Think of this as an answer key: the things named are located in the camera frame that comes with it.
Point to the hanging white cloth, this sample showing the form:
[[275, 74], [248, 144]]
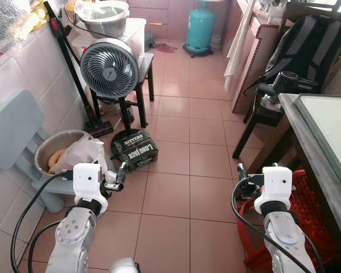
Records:
[[238, 45]]

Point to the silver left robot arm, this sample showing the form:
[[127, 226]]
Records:
[[71, 239]]

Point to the teal gas cylinder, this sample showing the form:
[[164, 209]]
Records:
[[200, 28]]

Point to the small black wooden stool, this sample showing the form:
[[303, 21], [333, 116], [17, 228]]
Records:
[[146, 68]]

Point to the green printed carton box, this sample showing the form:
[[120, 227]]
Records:
[[135, 151]]

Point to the grey round standing fan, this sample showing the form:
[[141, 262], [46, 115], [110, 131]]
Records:
[[109, 67]]

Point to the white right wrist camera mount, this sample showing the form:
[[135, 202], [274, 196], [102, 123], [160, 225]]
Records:
[[274, 182]]

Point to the round metal bowl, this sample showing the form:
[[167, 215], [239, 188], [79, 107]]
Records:
[[45, 148]]

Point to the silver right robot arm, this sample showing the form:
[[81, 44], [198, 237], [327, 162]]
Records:
[[284, 236]]

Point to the black stick vacuum cleaner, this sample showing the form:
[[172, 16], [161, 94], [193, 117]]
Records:
[[74, 69]]

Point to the red plastic stool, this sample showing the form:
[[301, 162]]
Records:
[[307, 199]]

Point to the black hair dryer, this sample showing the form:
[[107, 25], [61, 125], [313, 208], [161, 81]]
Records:
[[285, 82]]

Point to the grey plastic folding stool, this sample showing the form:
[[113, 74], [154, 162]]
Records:
[[11, 125]]

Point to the yellow cloth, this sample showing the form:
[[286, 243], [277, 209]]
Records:
[[37, 18]]

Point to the orange food lump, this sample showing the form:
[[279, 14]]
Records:
[[55, 160]]

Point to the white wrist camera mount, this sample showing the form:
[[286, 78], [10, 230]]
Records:
[[274, 182], [86, 179]]

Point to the pink wooden cabinet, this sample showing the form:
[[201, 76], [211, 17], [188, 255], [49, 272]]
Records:
[[256, 57]]

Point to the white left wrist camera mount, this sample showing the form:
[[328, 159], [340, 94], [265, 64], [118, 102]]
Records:
[[86, 179]]

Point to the white plastic storage box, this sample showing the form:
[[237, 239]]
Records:
[[134, 40]]

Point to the small grey step stool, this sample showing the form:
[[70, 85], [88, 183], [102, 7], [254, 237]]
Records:
[[149, 40]]

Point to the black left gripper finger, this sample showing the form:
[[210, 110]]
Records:
[[121, 185], [121, 169]]

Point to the large metal basin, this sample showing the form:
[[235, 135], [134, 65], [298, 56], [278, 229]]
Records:
[[102, 25]]

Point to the silver foil sheet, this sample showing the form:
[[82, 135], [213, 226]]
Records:
[[5, 23]]

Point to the grey robot torso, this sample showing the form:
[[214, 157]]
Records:
[[125, 266]]

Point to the pale green glass board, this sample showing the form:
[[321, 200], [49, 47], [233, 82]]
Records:
[[329, 125]]

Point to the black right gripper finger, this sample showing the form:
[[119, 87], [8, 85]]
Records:
[[241, 169], [242, 190]]

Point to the clear white plastic bag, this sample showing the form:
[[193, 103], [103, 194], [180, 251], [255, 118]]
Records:
[[82, 151]]

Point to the black grey backpack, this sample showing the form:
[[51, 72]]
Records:
[[307, 48]]

